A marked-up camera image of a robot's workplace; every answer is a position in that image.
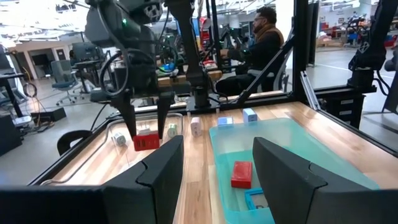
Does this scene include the red box dark slots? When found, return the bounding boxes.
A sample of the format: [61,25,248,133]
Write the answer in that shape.
[132,130,161,152]

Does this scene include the teal framed window box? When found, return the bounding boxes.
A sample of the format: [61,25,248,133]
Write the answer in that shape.
[243,187,271,211]

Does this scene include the pale green white box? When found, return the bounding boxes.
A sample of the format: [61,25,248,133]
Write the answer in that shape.
[167,123,179,139]

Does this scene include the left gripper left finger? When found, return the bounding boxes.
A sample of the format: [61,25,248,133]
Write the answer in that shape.
[101,134,185,224]

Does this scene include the silver aluminium strut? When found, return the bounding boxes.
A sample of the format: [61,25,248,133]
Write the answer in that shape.
[299,70,322,111]

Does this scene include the teal translucent plastic bin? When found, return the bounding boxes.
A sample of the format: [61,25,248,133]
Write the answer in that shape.
[208,117,381,224]

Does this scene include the black curved chair backrest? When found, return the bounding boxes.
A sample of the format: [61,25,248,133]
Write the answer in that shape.
[56,129,94,157]

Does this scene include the light blue box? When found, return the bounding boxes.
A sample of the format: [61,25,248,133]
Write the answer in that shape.
[242,107,259,123]
[216,116,234,127]

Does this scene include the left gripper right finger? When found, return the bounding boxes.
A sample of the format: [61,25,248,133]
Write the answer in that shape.
[252,136,373,224]

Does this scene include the black computer monitor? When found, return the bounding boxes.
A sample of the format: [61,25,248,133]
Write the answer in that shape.
[72,42,101,62]

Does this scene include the person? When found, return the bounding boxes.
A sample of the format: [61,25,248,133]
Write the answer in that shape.
[215,5,286,96]

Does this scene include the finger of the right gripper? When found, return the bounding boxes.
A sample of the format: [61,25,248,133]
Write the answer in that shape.
[109,89,138,138]
[156,92,175,140]

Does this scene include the grey office chair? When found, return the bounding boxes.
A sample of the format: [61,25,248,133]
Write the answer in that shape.
[50,59,80,106]

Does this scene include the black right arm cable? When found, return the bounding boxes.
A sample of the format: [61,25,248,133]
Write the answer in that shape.
[98,50,131,98]

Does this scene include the clear plastic bin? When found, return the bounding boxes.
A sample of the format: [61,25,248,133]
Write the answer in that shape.
[39,111,185,188]

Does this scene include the pink box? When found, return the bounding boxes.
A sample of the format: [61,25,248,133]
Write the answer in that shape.
[190,116,203,138]

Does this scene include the plain red box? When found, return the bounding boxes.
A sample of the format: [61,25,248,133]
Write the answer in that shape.
[230,160,254,190]

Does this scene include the grey blue small box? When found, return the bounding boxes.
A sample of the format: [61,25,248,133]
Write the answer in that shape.
[111,131,127,147]

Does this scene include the black floor box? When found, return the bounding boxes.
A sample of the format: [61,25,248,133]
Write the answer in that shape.
[30,107,67,123]

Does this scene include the black drawer cabinet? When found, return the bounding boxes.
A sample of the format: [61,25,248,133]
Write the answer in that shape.
[323,92,366,129]

